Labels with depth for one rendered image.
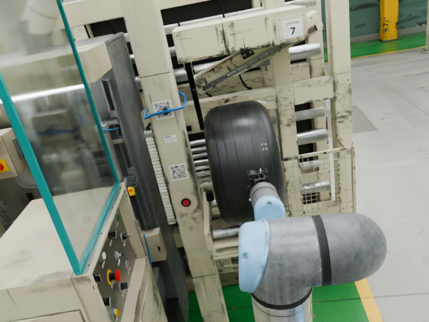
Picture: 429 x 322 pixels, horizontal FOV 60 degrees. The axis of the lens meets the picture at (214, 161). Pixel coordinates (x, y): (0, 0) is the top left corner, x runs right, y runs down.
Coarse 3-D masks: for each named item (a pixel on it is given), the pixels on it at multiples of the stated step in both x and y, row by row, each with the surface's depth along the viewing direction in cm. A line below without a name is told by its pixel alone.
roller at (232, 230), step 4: (220, 228) 174; (224, 228) 173; (228, 228) 173; (232, 228) 172; (236, 228) 172; (212, 232) 174; (216, 232) 172; (220, 232) 172; (224, 232) 172; (228, 232) 172; (232, 232) 172; (236, 232) 172; (216, 236) 172; (220, 236) 172; (224, 236) 172; (228, 236) 173
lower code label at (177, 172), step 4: (180, 164) 165; (184, 164) 165; (172, 168) 166; (176, 168) 166; (180, 168) 166; (184, 168) 166; (172, 172) 167; (176, 172) 167; (180, 172) 167; (184, 172) 167; (172, 176) 167; (176, 176) 167; (180, 176) 168; (184, 176) 168; (172, 180) 168
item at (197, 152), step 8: (192, 136) 216; (200, 136) 217; (192, 144) 205; (200, 144) 206; (192, 152) 206; (200, 152) 209; (200, 160) 209; (200, 168) 211; (208, 168) 212; (200, 176) 213; (208, 176) 214; (200, 184) 215; (208, 184) 214
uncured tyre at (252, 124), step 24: (216, 120) 156; (240, 120) 154; (264, 120) 153; (216, 144) 150; (240, 144) 149; (216, 168) 150; (240, 168) 148; (264, 168) 147; (216, 192) 153; (240, 192) 150; (240, 216) 158
